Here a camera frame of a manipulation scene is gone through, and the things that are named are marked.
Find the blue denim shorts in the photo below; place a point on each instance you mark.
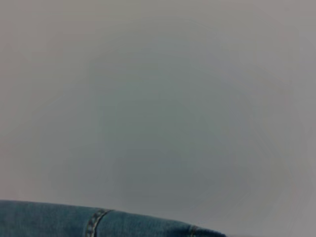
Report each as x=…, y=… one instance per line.
x=49, y=219

